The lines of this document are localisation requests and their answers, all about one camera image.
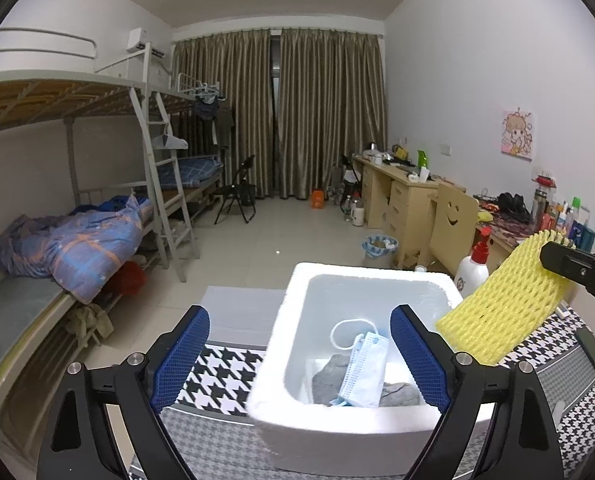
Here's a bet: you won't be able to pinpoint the white metal bunk bed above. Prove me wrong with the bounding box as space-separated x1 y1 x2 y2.
0 27 200 426
147 72 228 221

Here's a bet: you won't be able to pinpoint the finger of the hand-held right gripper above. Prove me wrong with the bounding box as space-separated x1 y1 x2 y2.
540 241 595 291

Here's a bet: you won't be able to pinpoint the wooden desk with patterned cover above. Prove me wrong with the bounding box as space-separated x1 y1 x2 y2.
472 195 593 261

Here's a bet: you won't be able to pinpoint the white air conditioner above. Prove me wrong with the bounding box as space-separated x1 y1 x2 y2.
127 27 167 57

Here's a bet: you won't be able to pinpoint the blue face mask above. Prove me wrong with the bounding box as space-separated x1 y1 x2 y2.
330 319 392 408

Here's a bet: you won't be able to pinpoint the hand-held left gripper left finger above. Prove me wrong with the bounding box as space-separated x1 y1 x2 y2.
36 305 212 480

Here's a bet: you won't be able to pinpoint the white clothes hanger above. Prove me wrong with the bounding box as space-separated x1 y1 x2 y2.
150 127 189 150

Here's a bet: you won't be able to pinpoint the yellow foam net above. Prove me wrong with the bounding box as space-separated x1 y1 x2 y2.
436 228 577 367

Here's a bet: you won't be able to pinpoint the blue plaid quilt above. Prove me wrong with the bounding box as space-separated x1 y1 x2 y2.
0 195 153 305

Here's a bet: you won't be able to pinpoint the olive cloth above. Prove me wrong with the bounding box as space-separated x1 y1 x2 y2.
67 305 114 346

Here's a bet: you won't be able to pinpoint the white metal ladder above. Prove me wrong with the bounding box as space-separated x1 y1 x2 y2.
128 42 198 283

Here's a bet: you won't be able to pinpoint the wooden chair with smiley face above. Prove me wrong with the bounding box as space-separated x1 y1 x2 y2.
427 182 479 273

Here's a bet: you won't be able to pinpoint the wooden desk with drawers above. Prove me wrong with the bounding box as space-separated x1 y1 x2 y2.
352 155 465 241

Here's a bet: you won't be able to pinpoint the houndstooth table mat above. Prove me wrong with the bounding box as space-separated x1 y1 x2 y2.
127 285 595 480

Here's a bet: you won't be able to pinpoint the grey cloth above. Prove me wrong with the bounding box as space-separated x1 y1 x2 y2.
310 355 423 407

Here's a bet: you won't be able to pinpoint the row of toiletry bottles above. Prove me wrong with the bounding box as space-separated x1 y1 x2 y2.
542 197 595 251

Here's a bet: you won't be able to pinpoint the cartoon wall poster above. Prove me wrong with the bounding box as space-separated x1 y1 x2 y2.
500 107 534 160

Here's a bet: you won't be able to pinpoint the black folding chair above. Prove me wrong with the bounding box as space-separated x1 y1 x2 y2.
213 155 258 226

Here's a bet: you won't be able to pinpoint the brown curtain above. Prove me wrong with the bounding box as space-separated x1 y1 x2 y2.
172 30 280 201
278 27 388 201

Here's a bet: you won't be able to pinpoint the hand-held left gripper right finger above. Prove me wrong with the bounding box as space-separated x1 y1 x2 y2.
390 304 564 480

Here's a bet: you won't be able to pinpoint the blue waste bin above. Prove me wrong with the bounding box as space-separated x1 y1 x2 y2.
362 234 399 261

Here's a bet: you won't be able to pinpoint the white lotion pump bottle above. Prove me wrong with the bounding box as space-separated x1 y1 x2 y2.
452 226 493 301

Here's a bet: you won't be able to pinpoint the white foam box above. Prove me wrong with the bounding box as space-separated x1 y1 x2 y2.
247 261 498 476

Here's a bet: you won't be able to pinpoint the red cloth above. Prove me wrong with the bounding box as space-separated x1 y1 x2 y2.
120 265 145 296

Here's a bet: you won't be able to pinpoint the thermos with red lid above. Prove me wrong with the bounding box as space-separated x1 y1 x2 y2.
530 172 555 221

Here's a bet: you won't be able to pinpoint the dark hanging clothes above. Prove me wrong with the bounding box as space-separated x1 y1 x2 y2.
194 97 235 151

